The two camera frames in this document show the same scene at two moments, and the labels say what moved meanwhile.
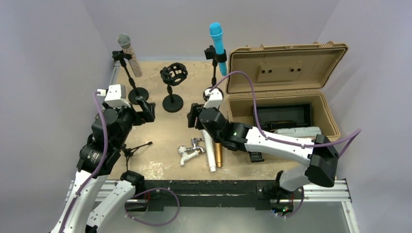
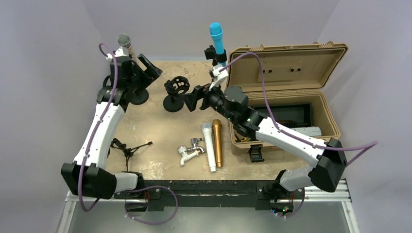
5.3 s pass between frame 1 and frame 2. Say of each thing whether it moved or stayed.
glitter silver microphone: stayed
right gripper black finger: moved
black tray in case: stayed
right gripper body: moved
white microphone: stayed
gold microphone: stayed
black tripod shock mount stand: stayed
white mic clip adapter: stayed
